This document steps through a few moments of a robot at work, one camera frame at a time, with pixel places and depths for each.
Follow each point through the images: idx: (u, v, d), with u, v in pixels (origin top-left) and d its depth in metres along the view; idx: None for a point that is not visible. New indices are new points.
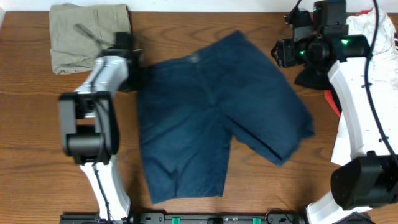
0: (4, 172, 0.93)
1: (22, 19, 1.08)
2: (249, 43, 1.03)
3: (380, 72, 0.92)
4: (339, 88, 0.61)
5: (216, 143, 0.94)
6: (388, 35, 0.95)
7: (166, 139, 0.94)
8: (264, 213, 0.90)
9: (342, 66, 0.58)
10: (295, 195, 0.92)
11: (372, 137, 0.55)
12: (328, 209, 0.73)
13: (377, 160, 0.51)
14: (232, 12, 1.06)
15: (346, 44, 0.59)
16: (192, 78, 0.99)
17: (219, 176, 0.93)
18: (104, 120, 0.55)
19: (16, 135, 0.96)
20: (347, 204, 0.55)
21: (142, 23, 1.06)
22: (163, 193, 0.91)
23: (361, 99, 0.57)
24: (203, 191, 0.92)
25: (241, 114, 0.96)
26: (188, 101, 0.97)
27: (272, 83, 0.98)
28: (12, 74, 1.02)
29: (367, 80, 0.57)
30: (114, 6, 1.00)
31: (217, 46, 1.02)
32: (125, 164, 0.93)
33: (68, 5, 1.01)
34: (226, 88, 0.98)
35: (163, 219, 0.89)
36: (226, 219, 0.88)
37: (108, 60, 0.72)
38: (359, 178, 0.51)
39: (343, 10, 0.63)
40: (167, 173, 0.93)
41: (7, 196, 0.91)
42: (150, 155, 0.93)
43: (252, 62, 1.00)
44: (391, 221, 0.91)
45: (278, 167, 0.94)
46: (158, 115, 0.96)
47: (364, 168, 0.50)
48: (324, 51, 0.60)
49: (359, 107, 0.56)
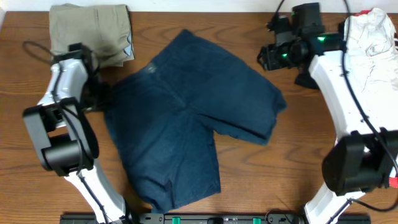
0: (4, 172, 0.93)
1: (22, 20, 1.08)
2: (201, 40, 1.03)
3: (381, 72, 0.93)
4: (322, 82, 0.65)
5: (201, 144, 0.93)
6: (388, 35, 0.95)
7: (149, 155, 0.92)
8: (265, 213, 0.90)
9: (321, 60, 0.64)
10: (296, 195, 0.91)
11: (354, 119, 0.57)
12: (324, 201, 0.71)
13: (362, 138, 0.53)
14: (232, 12, 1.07)
15: (322, 40, 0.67)
16: (157, 87, 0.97)
17: (212, 174, 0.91)
18: (76, 126, 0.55)
19: (16, 135, 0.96)
20: (339, 186, 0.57)
21: (142, 22, 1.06)
22: (161, 205, 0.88)
23: (342, 88, 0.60)
24: (201, 193, 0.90)
25: (214, 110, 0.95)
26: (161, 111, 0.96)
27: (234, 70, 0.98)
28: (12, 74, 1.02)
29: (344, 70, 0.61)
30: (114, 7, 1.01)
31: (170, 50, 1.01)
32: (117, 177, 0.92)
33: (68, 5, 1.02)
34: (191, 86, 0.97)
35: (163, 219, 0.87)
36: (226, 219, 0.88)
37: (64, 65, 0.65)
38: (346, 157, 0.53)
39: (316, 13, 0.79)
40: (160, 185, 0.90)
41: (7, 196, 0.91)
42: (139, 174, 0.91)
43: (206, 56, 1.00)
44: (392, 221, 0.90)
45: (278, 167, 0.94)
46: (134, 135, 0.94)
47: (350, 147, 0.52)
48: (303, 48, 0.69)
49: (339, 94, 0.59)
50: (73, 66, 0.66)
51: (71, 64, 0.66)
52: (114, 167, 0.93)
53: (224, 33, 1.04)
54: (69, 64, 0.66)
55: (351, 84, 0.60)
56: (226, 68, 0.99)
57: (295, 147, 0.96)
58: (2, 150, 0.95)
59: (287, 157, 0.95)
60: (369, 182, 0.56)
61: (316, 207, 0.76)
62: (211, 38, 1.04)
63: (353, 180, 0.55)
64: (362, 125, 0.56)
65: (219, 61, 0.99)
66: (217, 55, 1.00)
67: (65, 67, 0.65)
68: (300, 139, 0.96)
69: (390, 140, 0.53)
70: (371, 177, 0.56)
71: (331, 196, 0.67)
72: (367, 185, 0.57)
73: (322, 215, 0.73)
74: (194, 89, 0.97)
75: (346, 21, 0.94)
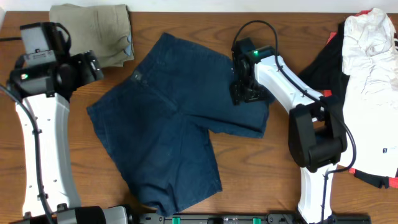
0: (5, 172, 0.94)
1: (22, 21, 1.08)
2: (182, 43, 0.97)
3: (380, 73, 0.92)
4: (267, 83, 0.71)
5: (197, 145, 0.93)
6: (388, 35, 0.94)
7: (148, 162, 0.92)
8: (264, 213, 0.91)
9: (259, 66, 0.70)
10: (295, 195, 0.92)
11: (296, 96, 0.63)
12: (307, 190, 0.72)
13: (307, 107, 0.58)
14: (232, 12, 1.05)
15: (257, 53, 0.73)
16: (145, 94, 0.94)
17: (212, 174, 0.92)
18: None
19: (14, 135, 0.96)
20: (306, 163, 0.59)
21: (142, 23, 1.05)
22: (165, 208, 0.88)
23: (280, 79, 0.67)
24: (203, 193, 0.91)
25: (206, 110, 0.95)
26: (153, 117, 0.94)
27: (222, 66, 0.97)
28: None
29: (278, 65, 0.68)
30: (114, 7, 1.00)
31: (153, 55, 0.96)
32: (120, 184, 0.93)
33: (68, 5, 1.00)
34: (181, 89, 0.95)
35: (163, 219, 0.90)
36: (226, 219, 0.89)
37: (35, 112, 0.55)
38: (298, 127, 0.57)
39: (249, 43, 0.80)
40: (161, 190, 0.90)
41: (9, 196, 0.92)
42: (140, 182, 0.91)
43: (192, 58, 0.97)
44: (391, 221, 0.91)
45: (277, 167, 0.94)
46: (129, 144, 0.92)
47: (298, 117, 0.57)
48: (245, 64, 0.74)
49: (280, 83, 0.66)
50: (53, 112, 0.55)
51: (48, 105, 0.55)
52: (113, 167, 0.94)
53: (223, 34, 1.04)
54: (46, 111, 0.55)
55: (287, 73, 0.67)
56: (214, 66, 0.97)
57: None
58: (2, 150, 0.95)
59: (286, 157, 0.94)
60: (332, 150, 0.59)
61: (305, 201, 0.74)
62: (211, 39, 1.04)
63: (315, 150, 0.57)
64: (303, 99, 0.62)
65: (204, 60, 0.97)
66: (201, 53, 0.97)
67: (38, 112, 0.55)
68: None
69: (333, 102, 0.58)
70: (331, 144, 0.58)
71: (310, 178, 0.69)
72: (332, 154, 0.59)
73: (314, 206, 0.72)
74: (184, 93, 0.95)
75: (346, 22, 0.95)
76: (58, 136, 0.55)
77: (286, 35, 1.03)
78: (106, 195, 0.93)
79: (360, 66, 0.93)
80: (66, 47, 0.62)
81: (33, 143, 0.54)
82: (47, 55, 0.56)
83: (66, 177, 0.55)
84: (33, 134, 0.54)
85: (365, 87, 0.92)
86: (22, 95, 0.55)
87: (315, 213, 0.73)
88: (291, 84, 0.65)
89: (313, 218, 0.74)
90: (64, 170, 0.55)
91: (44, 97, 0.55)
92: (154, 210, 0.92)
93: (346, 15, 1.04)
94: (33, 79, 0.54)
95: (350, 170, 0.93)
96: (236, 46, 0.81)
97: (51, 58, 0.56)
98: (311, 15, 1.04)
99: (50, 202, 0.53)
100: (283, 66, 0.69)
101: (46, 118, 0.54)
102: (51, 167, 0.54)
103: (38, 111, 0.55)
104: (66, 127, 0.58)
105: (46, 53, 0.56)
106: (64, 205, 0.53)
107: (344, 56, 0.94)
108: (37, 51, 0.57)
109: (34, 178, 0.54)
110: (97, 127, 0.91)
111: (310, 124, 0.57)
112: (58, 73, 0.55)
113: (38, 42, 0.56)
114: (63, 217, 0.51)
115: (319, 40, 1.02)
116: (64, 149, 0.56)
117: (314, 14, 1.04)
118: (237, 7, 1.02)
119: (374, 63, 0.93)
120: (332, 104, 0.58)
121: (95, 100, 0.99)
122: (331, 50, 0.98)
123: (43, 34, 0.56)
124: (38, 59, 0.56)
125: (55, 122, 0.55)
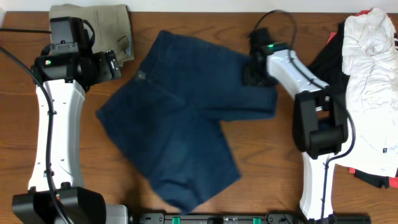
0: (5, 172, 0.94)
1: (22, 20, 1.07)
2: (182, 39, 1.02)
3: (380, 72, 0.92)
4: (277, 73, 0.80)
5: (212, 136, 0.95)
6: (388, 35, 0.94)
7: (164, 159, 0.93)
8: (264, 213, 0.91)
9: (273, 57, 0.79)
10: (295, 195, 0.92)
11: (302, 83, 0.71)
12: (308, 181, 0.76)
13: (312, 94, 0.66)
14: (232, 12, 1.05)
15: (272, 47, 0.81)
16: (153, 93, 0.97)
17: (227, 164, 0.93)
18: (74, 211, 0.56)
19: (15, 135, 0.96)
20: (306, 147, 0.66)
21: (142, 23, 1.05)
22: (186, 201, 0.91)
23: (290, 68, 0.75)
24: (223, 183, 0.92)
25: (217, 101, 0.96)
26: (164, 114, 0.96)
27: (224, 57, 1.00)
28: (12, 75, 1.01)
29: (290, 57, 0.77)
30: (114, 7, 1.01)
31: (153, 52, 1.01)
32: (120, 184, 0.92)
33: (68, 5, 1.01)
34: (186, 83, 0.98)
35: (163, 219, 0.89)
36: (226, 219, 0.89)
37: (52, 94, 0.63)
38: (301, 109, 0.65)
39: (267, 35, 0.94)
40: (181, 184, 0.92)
41: (7, 196, 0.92)
42: (158, 178, 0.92)
43: (193, 52, 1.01)
44: (392, 221, 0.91)
45: (277, 167, 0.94)
46: (142, 144, 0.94)
47: (303, 101, 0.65)
48: (260, 56, 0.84)
49: (291, 72, 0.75)
50: (68, 97, 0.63)
51: (65, 91, 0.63)
52: (113, 167, 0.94)
53: (224, 33, 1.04)
54: (63, 94, 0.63)
55: (297, 65, 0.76)
56: (216, 58, 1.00)
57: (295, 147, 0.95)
58: (3, 150, 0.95)
59: (286, 157, 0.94)
60: (333, 135, 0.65)
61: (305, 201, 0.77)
62: (211, 38, 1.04)
63: (315, 135, 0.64)
64: (309, 85, 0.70)
65: (205, 53, 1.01)
66: (202, 48, 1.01)
67: (55, 95, 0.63)
68: None
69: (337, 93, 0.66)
70: (332, 130, 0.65)
71: (311, 168, 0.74)
72: (332, 141, 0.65)
73: (314, 199, 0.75)
74: (191, 88, 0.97)
75: (345, 22, 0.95)
76: (70, 121, 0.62)
77: (286, 35, 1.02)
78: (106, 195, 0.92)
79: (360, 66, 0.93)
80: (89, 45, 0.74)
81: (46, 124, 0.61)
82: (71, 47, 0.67)
83: (72, 159, 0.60)
84: (48, 114, 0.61)
85: (365, 87, 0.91)
86: (43, 78, 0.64)
87: (315, 210, 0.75)
88: (300, 73, 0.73)
89: (313, 214, 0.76)
90: (71, 152, 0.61)
91: (63, 82, 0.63)
92: (155, 208, 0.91)
93: (346, 14, 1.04)
94: (56, 65, 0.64)
95: (350, 170, 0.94)
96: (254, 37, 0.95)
97: (74, 50, 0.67)
98: (311, 15, 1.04)
99: (55, 179, 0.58)
100: (295, 58, 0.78)
101: (63, 101, 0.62)
102: (61, 148, 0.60)
103: (55, 94, 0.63)
104: (78, 116, 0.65)
105: (71, 45, 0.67)
106: (68, 183, 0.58)
107: (344, 56, 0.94)
108: (62, 43, 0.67)
109: (43, 156, 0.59)
110: (107, 129, 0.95)
111: (313, 109, 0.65)
112: (79, 63, 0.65)
113: (64, 36, 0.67)
114: (65, 195, 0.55)
115: (319, 40, 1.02)
116: (75, 135, 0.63)
117: (315, 14, 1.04)
118: (237, 5, 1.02)
119: (374, 63, 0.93)
120: (336, 94, 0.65)
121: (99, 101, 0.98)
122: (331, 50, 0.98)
123: (69, 28, 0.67)
124: (62, 50, 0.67)
125: (69, 106, 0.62)
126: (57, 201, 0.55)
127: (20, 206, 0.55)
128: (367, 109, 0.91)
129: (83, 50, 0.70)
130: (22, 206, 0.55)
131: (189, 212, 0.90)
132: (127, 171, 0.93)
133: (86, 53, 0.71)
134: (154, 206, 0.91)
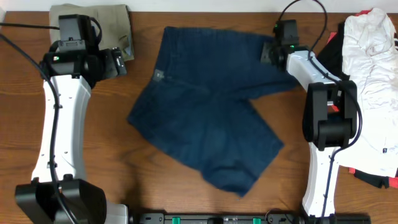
0: (5, 172, 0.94)
1: (22, 21, 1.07)
2: (188, 33, 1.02)
3: (380, 73, 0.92)
4: (295, 71, 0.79)
5: (246, 117, 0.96)
6: (388, 35, 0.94)
7: (206, 148, 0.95)
8: (264, 213, 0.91)
9: (292, 56, 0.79)
10: (295, 195, 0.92)
11: (318, 77, 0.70)
12: (313, 175, 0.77)
13: (326, 85, 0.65)
14: (232, 12, 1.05)
15: (293, 48, 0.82)
16: (178, 86, 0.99)
17: (269, 142, 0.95)
18: (77, 203, 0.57)
19: (15, 135, 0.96)
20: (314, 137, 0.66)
21: (142, 22, 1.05)
22: (243, 183, 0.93)
23: (308, 65, 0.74)
24: (270, 155, 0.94)
25: (241, 84, 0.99)
26: (193, 106, 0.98)
27: (232, 40, 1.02)
28: (12, 74, 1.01)
29: (310, 55, 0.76)
30: (114, 7, 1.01)
31: (164, 49, 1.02)
32: (120, 183, 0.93)
33: (68, 5, 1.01)
34: (207, 72, 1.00)
35: (163, 219, 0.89)
36: (226, 219, 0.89)
37: (59, 89, 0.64)
38: (313, 101, 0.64)
39: (294, 27, 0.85)
40: (232, 168, 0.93)
41: (8, 196, 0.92)
42: (208, 168, 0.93)
43: (202, 42, 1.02)
44: (391, 221, 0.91)
45: (278, 167, 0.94)
46: (179, 139, 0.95)
47: (315, 91, 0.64)
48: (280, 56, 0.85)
49: (308, 68, 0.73)
50: (74, 92, 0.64)
51: (72, 86, 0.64)
52: (114, 167, 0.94)
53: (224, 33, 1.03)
54: (70, 90, 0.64)
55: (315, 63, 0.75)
56: (226, 43, 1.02)
57: (295, 147, 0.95)
58: (3, 150, 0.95)
59: (286, 157, 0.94)
60: (341, 128, 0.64)
61: (307, 200, 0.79)
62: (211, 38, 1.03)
63: (324, 127, 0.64)
64: (324, 79, 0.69)
65: (213, 40, 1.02)
66: (210, 37, 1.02)
67: (61, 89, 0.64)
68: (301, 139, 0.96)
69: (351, 87, 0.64)
70: (341, 122, 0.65)
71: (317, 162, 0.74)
72: (341, 133, 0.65)
73: (316, 195, 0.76)
74: (211, 76, 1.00)
75: (345, 22, 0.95)
76: (75, 116, 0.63)
77: None
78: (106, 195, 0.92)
79: (360, 66, 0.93)
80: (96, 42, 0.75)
81: (52, 117, 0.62)
82: (78, 45, 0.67)
83: (76, 154, 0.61)
84: (55, 107, 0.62)
85: (365, 87, 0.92)
86: (51, 73, 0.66)
87: (318, 206, 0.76)
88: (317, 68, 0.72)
89: (314, 210, 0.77)
90: (76, 147, 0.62)
91: (70, 78, 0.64)
92: (157, 208, 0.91)
93: (346, 14, 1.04)
94: (64, 62, 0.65)
95: (350, 170, 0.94)
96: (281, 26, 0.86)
97: (81, 47, 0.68)
98: (311, 15, 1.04)
99: (58, 171, 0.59)
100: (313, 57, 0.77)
101: (69, 96, 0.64)
102: (65, 142, 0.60)
103: (61, 89, 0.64)
104: (82, 112, 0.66)
105: (79, 43, 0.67)
106: (69, 175, 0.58)
107: (344, 56, 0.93)
108: (70, 40, 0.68)
109: (47, 148, 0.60)
110: (143, 133, 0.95)
111: (324, 100, 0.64)
112: (86, 61, 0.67)
113: (72, 32, 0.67)
114: (68, 186, 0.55)
115: (319, 40, 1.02)
116: (79, 130, 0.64)
117: (315, 14, 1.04)
118: (237, 5, 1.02)
119: (374, 63, 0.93)
120: (349, 88, 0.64)
121: (104, 101, 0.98)
122: (331, 50, 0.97)
123: (77, 25, 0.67)
124: (70, 46, 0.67)
125: (74, 100, 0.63)
126: (60, 193, 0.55)
127: (23, 196, 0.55)
128: (367, 108, 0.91)
129: (89, 47, 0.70)
130: (25, 197, 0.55)
131: (246, 194, 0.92)
132: (128, 171, 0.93)
133: (92, 50, 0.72)
134: (154, 206, 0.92)
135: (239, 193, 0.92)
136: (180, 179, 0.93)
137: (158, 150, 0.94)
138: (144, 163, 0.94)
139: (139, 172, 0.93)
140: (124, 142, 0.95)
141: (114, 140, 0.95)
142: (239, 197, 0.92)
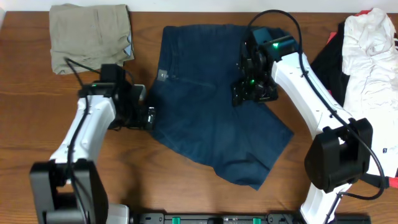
0: (4, 172, 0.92)
1: (22, 20, 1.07)
2: (191, 32, 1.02)
3: (380, 72, 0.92)
4: (284, 83, 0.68)
5: (254, 108, 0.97)
6: (388, 35, 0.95)
7: (215, 142, 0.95)
8: (264, 213, 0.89)
9: (279, 65, 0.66)
10: (295, 195, 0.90)
11: (323, 116, 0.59)
12: (315, 202, 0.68)
13: (333, 132, 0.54)
14: (232, 11, 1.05)
15: (277, 46, 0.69)
16: (184, 85, 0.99)
17: (277, 132, 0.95)
18: (86, 191, 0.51)
19: (15, 135, 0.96)
20: (324, 185, 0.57)
21: (142, 22, 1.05)
22: (257, 175, 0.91)
23: (303, 86, 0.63)
24: (279, 144, 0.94)
25: None
26: (202, 102, 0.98)
27: (230, 32, 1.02)
28: (13, 74, 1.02)
29: (303, 70, 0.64)
30: (114, 6, 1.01)
31: (167, 48, 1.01)
32: (120, 183, 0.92)
33: (68, 5, 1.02)
34: (211, 68, 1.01)
35: (163, 219, 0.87)
36: (226, 219, 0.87)
37: (91, 104, 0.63)
38: (323, 155, 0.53)
39: (265, 32, 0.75)
40: (244, 161, 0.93)
41: (6, 196, 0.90)
42: (221, 163, 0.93)
43: (203, 38, 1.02)
44: (392, 221, 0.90)
45: (278, 166, 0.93)
46: (189, 136, 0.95)
47: (324, 144, 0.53)
48: (261, 57, 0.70)
49: (303, 93, 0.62)
50: (102, 105, 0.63)
51: (101, 103, 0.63)
52: (114, 167, 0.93)
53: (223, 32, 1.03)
54: (99, 104, 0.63)
55: (313, 81, 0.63)
56: (224, 37, 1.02)
57: (295, 147, 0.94)
58: (2, 150, 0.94)
59: (286, 157, 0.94)
60: (352, 173, 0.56)
61: (311, 207, 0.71)
62: (211, 35, 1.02)
63: (336, 173, 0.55)
64: (332, 121, 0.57)
65: (212, 36, 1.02)
66: (210, 33, 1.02)
67: (94, 103, 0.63)
68: (301, 139, 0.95)
69: (364, 127, 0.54)
70: (353, 166, 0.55)
71: (323, 195, 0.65)
72: (351, 177, 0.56)
73: (318, 215, 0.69)
74: (216, 73, 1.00)
75: (345, 22, 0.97)
76: (99, 124, 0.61)
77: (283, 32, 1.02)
78: None
79: (360, 66, 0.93)
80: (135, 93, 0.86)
81: (78, 119, 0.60)
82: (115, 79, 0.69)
83: (92, 149, 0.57)
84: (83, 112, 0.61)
85: (365, 87, 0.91)
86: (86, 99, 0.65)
87: (318, 221, 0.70)
88: (318, 98, 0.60)
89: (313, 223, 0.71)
90: (94, 144, 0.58)
91: (101, 97, 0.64)
92: (155, 209, 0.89)
93: (346, 15, 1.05)
94: (99, 87, 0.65)
95: None
96: (249, 35, 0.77)
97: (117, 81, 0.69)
98: (310, 14, 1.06)
99: (74, 156, 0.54)
100: (308, 70, 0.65)
101: (97, 107, 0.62)
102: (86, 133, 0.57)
103: (94, 104, 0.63)
104: (104, 129, 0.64)
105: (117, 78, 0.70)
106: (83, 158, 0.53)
107: (344, 56, 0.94)
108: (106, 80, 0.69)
109: (69, 139, 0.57)
110: (153, 133, 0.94)
111: (337, 149, 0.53)
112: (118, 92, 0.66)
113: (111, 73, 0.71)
114: (79, 167, 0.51)
115: (318, 40, 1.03)
116: (100, 138, 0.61)
117: (313, 16, 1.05)
118: (236, 5, 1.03)
119: (374, 63, 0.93)
120: (364, 127, 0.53)
121: None
122: (331, 50, 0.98)
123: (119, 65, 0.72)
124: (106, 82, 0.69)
125: (102, 111, 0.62)
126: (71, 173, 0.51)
127: (35, 175, 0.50)
128: (367, 109, 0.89)
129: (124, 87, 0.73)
130: (38, 175, 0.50)
131: (262, 186, 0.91)
132: (127, 170, 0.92)
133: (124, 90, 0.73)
134: (154, 206, 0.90)
135: (254, 186, 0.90)
136: (180, 178, 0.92)
137: (158, 150, 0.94)
138: (143, 163, 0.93)
139: (138, 172, 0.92)
140: (125, 142, 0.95)
141: (115, 140, 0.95)
142: (254, 190, 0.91)
